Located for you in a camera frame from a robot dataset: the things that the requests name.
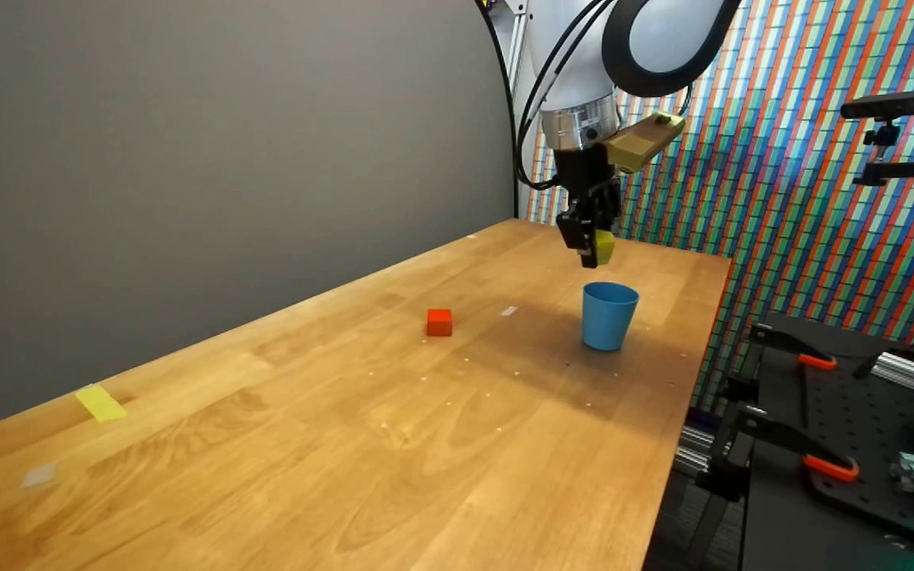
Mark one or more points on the wooden table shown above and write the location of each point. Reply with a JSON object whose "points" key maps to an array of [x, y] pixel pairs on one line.
{"points": [[373, 424]]}

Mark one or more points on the silver aluminium extrusion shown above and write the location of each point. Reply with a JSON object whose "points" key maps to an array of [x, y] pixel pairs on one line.
{"points": [[907, 369]]}

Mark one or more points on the yellow tape strip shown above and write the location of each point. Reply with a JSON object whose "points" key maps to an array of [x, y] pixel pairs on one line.
{"points": [[99, 403]]}

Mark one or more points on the multicolour checkered backdrop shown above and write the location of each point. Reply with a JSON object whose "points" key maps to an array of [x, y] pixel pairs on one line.
{"points": [[795, 210]]}

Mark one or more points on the blue plastic cup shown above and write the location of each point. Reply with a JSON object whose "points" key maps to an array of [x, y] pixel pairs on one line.
{"points": [[608, 317]]}

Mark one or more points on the yellow block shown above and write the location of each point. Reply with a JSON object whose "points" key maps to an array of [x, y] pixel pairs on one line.
{"points": [[608, 244]]}

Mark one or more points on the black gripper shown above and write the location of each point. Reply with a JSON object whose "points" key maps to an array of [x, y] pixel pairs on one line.
{"points": [[589, 178]]}

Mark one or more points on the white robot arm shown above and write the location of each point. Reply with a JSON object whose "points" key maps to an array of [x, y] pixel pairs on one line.
{"points": [[627, 52]]}

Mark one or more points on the black perforated breadboard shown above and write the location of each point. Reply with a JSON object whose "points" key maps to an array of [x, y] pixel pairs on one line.
{"points": [[850, 456]]}

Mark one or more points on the red-orange block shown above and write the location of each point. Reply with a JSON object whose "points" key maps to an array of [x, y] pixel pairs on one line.
{"points": [[438, 321]]}

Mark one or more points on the gray backdrop screen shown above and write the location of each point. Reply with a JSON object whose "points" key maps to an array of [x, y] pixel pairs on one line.
{"points": [[206, 168]]}

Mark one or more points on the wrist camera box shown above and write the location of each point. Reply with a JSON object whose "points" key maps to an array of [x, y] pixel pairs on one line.
{"points": [[644, 143]]}

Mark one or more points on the black camera on stand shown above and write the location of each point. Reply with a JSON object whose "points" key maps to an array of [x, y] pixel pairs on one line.
{"points": [[897, 132]]}

